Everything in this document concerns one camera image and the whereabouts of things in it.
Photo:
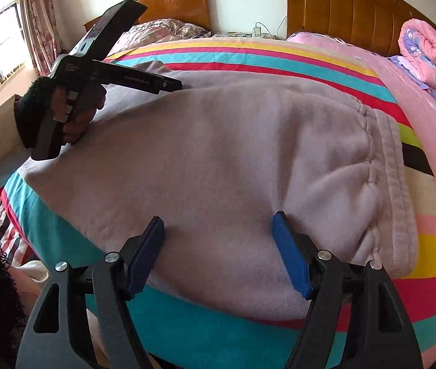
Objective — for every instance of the padded brown wooden headboard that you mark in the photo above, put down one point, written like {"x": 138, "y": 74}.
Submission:
{"x": 348, "y": 11}

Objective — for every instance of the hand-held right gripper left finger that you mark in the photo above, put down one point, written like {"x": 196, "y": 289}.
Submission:
{"x": 145, "y": 261}

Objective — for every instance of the glossy flat wooden headboard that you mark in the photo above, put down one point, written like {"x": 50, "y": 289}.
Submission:
{"x": 179, "y": 7}

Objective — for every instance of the white charger plug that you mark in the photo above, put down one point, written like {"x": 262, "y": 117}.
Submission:
{"x": 258, "y": 30}

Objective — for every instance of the rainbow striped blanket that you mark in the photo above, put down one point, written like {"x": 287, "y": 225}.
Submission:
{"x": 202, "y": 338}

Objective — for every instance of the pink floral curtain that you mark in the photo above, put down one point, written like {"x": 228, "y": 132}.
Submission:
{"x": 41, "y": 19}

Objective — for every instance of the rolled pink floral quilt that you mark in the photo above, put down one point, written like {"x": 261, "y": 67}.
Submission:
{"x": 425, "y": 53}

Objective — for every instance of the pink floral crumpled quilt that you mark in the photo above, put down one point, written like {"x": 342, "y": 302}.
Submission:
{"x": 164, "y": 30}

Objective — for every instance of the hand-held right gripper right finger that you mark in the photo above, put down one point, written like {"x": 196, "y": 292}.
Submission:
{"x": 291, "y": 253}

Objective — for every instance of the small nightstand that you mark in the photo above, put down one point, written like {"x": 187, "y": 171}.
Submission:
{"x": 233, "y": 35}

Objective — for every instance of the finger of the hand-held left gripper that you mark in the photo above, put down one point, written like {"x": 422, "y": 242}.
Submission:
{"x": 170, "y": 84}

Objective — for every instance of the person's left hand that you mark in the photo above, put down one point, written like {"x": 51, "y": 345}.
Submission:
{"x": 87, "y": 115}

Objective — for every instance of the white cloth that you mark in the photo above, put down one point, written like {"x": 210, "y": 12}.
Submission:
{"x": 33, "y": 280}

